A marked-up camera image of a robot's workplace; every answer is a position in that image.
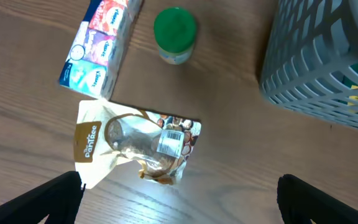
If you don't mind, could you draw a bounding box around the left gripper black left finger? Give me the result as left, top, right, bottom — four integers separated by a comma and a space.
0, 171, 85, 223

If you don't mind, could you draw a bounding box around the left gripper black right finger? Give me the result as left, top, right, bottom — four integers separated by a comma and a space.
277, 174, 358, 224

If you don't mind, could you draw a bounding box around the green lid jar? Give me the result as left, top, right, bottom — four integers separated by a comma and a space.
154, 7, 197, 65

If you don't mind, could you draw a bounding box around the tissue pocket pack bundle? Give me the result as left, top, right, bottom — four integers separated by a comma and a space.
58, 0, 143, 100

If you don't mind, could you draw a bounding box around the white brown snack pouch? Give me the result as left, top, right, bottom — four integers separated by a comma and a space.
73, 100, 201, 189

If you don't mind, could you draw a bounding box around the grey plastic basket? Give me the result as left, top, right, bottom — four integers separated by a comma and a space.
259, 0, 358, 129

